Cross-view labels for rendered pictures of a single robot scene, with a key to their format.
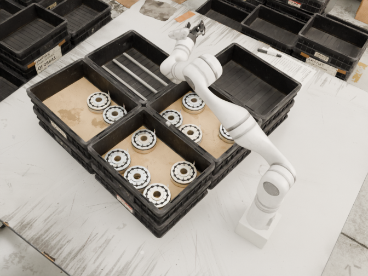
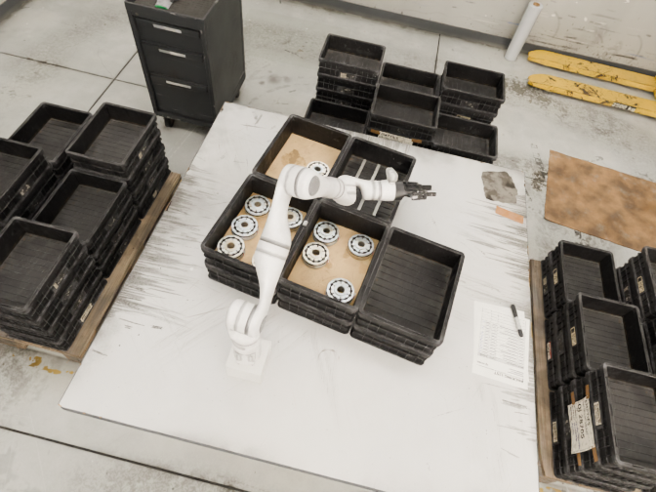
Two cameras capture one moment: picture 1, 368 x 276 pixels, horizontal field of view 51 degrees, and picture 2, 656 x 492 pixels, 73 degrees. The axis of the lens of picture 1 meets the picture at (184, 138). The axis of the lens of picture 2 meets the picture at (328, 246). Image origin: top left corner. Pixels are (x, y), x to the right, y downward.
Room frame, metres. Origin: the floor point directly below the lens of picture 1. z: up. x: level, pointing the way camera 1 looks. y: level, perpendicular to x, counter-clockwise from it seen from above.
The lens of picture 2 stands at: (0.63, -0.86, 2.28)
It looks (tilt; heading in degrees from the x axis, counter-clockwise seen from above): 56 degrees down; 64
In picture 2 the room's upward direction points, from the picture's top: 11 degrees clockwise
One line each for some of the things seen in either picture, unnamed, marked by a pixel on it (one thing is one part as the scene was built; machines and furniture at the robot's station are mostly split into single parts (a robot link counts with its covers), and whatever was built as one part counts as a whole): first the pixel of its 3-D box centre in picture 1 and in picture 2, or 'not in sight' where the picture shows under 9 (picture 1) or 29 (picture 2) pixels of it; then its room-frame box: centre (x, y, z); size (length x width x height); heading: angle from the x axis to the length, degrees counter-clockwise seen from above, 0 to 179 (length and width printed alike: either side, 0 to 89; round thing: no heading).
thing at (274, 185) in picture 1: (275, 186); (244, 322); (0.67, -0.32, 1.04); 0.09 x 0.09 x 0.17; 55
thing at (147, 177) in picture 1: (137, 177); (244, 225); (0.76, 0.16, 0.86); 0.10 x 0.10 x 0.01
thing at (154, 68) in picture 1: (137, 73); (368, 186); (1.30, 0.24, 0.87); 0.40 x 0.30 x 0.11; 52
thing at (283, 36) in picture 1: (269, 43); (592, 348); (2.32, -0.55, 0.31); 0.40 x 0.30 x 0.34; 61
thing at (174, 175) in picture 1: (183, 172); not in sight; (0.80, -0.01, 0.86); 0.10 x 0.10 x 0.01
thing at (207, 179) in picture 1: (150, 164); (262, 230); (0.81, 0.12, 0.87); 0.40 x 0.30 x 0.11; 52
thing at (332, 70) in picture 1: (318, 70); (580, 424); (1.98, -0.84, 0.41); 0.31 x 0.02 x 0.16; 61
